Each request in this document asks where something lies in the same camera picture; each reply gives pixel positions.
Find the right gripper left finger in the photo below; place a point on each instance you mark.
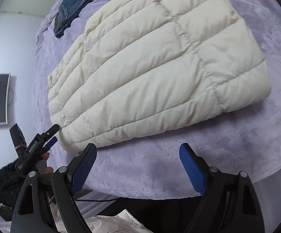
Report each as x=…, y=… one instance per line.
x=32, y=212

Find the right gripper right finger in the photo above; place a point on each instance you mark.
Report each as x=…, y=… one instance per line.
x=229, y=202

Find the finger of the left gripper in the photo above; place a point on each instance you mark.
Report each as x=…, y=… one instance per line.
x=50, y=143
x=50, y=132

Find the cream quilted puffer jacket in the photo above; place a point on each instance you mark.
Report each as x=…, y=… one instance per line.
x=143, y=67

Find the person's left hand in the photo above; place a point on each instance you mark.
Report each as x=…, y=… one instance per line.
x=42, y=166

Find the purple fleece bedspread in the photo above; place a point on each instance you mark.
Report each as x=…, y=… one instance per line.
x=245, y=140

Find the blue denim jeans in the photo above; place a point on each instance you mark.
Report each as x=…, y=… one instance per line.
x=68, y=11

